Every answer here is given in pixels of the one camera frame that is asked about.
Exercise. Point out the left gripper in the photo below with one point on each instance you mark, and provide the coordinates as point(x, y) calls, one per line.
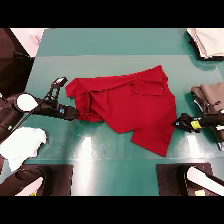
point(70, 113)

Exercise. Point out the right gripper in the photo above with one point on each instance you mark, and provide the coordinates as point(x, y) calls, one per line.
point(186, 123)

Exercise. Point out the red shirt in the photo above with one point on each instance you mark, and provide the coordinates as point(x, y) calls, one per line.
point(133, 106)

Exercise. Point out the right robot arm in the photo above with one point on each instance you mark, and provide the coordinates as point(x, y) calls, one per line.
point(213, 120)

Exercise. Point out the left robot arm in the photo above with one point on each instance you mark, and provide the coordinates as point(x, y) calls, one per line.
point(45, 108)

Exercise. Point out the brown garment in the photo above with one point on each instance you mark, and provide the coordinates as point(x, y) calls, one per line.
point(211, 95)

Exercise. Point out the white garment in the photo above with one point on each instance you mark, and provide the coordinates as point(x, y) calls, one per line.
point(21, 145)

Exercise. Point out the beige garment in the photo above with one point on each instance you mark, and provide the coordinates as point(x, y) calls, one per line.
point(210, 41)

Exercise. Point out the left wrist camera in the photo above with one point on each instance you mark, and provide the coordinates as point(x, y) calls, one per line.
point(58, 82)

